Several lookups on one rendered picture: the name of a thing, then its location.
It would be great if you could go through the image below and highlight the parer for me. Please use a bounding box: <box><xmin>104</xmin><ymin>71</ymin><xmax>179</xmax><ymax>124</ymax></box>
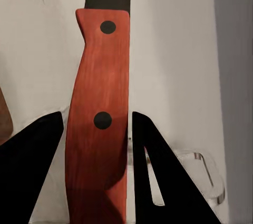
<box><xmin>65</xmin><ymin>0</ymin><xmax>131</xmax><ymax>224</ymax></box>

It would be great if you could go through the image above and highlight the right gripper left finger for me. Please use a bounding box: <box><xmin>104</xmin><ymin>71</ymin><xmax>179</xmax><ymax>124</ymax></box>
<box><xmin>0</xmin><ymin>111</ymin><xmax>64</xmax><ymax>224</ymax></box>

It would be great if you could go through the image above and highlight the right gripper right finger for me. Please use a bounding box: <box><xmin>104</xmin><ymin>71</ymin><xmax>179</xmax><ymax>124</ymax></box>
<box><xmin>132</xmin><ymin>111</ymin><xmax>221</xmax><ymax>224</ymax></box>

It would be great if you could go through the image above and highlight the cutting board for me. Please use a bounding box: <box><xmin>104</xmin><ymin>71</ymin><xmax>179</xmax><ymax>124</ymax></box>
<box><xmin>0</xmin><ymin>88</ymin><xmax>13</xmax><ymax>145</ymax></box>

